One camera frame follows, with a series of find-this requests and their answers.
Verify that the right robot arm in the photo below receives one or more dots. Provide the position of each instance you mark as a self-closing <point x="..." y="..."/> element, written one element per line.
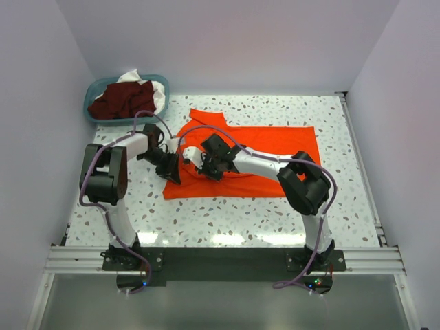
<point x="309" y="188"/>

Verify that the white t shirt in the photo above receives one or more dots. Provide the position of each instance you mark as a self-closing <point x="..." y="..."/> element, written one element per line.
<point x="159" y="96"/>

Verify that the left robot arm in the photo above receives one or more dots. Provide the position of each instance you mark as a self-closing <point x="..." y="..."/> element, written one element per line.
<point x="104" y="179"/>

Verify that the teal plastic basket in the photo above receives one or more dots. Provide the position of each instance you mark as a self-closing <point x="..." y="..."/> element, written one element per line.
<point x="99" y="86"/>

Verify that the dark red t shirt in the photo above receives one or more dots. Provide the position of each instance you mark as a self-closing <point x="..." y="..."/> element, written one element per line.
<point x="123" y="100"/>

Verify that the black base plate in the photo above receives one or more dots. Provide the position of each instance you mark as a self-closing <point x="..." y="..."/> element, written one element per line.
<point x="155" y="266"/>

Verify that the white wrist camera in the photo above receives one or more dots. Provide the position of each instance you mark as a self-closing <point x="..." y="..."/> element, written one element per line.
<point x="175" y="145"/>
<point x="193" y="155"/>

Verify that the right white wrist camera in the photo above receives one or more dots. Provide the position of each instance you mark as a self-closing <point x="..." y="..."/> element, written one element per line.
<point x="193" y="155"/>

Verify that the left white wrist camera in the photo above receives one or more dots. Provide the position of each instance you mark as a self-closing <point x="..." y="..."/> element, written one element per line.
<point x="175" y="145"/>

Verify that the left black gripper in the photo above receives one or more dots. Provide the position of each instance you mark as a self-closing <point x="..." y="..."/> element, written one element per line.
<point x="171" y="170"/>

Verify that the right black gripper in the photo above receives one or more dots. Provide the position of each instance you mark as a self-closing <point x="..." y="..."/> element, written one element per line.
<point x="205" y="158"/>

